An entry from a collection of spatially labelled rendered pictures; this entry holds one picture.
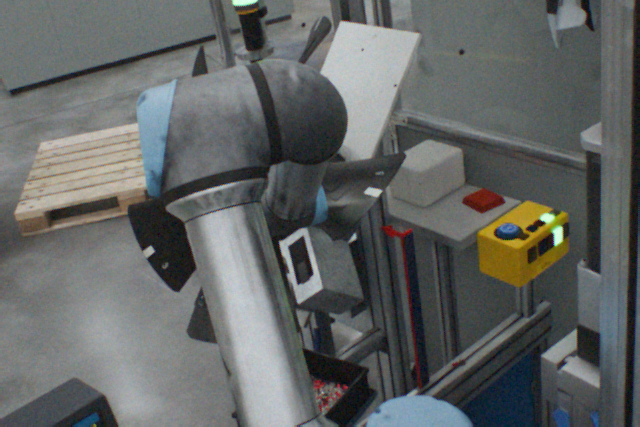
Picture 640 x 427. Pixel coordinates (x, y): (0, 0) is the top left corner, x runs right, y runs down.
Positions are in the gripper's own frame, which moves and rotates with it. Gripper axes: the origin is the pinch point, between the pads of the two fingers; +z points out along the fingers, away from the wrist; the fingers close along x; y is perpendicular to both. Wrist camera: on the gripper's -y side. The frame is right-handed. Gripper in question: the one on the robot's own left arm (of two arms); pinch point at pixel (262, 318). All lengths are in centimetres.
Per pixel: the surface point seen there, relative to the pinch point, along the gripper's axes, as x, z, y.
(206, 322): 11.4, 1.0, -6.3
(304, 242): 8.4, 1.2, 18.7
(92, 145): 338, 117, 75
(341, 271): 3.0, 9.1, 20.5
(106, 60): 524, 155, 171
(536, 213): -24, 9, 51
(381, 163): -7.1, -13.1, 33.1
